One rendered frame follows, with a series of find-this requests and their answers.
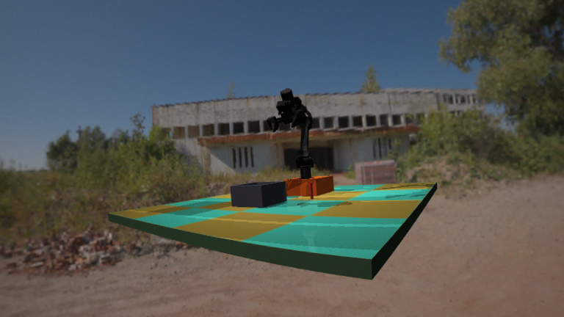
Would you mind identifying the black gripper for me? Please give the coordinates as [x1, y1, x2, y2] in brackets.
[267, 108, 307, 132]

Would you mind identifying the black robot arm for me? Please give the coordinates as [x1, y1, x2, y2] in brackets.
[276, 88, 314, 179]

